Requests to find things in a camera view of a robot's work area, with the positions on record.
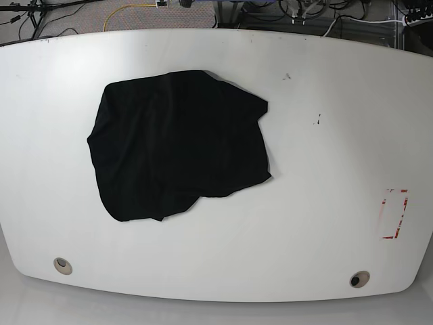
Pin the black T-shirt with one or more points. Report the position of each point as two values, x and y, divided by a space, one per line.
160 143

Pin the red tape rectangle marking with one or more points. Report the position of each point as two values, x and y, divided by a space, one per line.
392 212

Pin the black tripod stand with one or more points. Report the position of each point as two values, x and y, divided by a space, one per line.
33 12

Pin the white power strip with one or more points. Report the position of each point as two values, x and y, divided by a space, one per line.
417 17

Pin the right table cable grommet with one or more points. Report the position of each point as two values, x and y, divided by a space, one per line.
359 279

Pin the table cable grommet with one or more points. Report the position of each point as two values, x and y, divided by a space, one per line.
62 266
359 279

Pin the left table cable grommet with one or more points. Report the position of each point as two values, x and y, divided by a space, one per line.
62 266

